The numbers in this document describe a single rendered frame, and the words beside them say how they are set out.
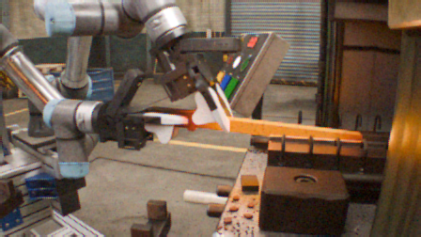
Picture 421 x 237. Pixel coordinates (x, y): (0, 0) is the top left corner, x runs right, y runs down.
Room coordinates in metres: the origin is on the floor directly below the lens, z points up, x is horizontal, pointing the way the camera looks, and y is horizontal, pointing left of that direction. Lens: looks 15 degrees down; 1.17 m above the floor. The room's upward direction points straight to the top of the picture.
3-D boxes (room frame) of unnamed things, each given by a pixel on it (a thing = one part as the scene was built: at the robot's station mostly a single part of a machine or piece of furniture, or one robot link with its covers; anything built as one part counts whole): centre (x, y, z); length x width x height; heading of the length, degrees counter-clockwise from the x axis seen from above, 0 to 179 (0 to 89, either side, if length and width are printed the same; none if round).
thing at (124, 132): (0.61, 0.19, 0.99); 0.12 x 0.08 x 0.09; 76
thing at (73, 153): (0.67, 0.34, 0.90); 0.11 x 0.08 x 0.11; 9
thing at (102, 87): (5.48, 2.53, 0.36); 1.20 x 0.80 x 0.72; 59
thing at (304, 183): (0.37, -0.13, 0.95); 0.12 x 0.08 x 0.06; 76
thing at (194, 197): (0.91, -0.12, 0.62); 0.44 x 0.05 x 0.05; 76
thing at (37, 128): (1.10, 0.69, 0.87); 0.15 x 0.15 x 0.10
